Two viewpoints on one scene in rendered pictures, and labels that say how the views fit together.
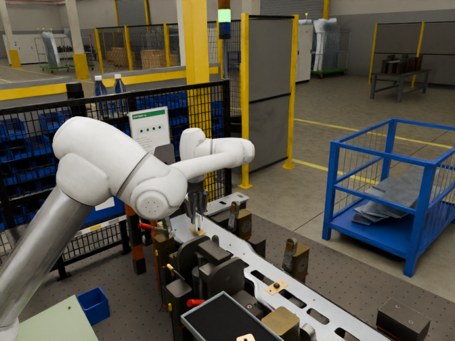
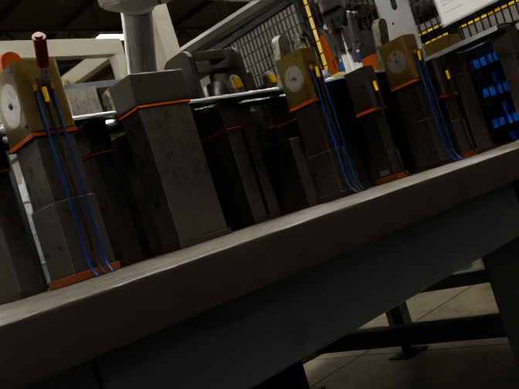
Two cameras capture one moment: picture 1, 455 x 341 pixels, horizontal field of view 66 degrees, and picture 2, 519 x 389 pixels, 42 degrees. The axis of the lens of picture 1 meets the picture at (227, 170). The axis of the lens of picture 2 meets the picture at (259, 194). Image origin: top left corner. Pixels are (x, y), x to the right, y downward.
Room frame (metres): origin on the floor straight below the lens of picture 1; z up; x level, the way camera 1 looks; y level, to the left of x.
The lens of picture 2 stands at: (0.91, -1.79, 0.72)
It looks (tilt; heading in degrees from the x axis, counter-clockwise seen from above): 2 degrees up; 89
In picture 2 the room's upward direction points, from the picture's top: 17 degrees counter-clockwise
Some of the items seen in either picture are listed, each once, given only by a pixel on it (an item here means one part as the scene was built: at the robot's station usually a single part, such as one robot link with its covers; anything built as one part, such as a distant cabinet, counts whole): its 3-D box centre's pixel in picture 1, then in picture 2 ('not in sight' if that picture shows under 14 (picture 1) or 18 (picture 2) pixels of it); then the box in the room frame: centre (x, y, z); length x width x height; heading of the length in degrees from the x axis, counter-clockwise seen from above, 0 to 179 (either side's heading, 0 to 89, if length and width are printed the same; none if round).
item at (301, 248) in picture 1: (296, 284); (321, 125); (1.13, -0.27, 0.87); 0.12 x 0.07 x 0.35; 129
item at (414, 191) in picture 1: (399, 185); not in sight; (2.91, -1.58, 0.48); 1.20 x 0.80 x 0.95; 133
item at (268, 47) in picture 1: (269, 101); not in sight; (4.35, -0.55, 1.00); 1.04 x 0.14 x 2.00; 134
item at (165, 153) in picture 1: (166, 179); (397, 21); (1.54, 0.29, 1.17); 0.12 x 0.01 x 0.34; 129
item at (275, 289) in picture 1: (276, 285); not in sight; (0.96, -0.16, 1.01); 0.08 x 0.04 x 0.01; 129
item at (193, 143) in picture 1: (196, 147); not in sight; (1.32, 0.12, 1.39); 0.13 x 0.11 x 0.16; 87
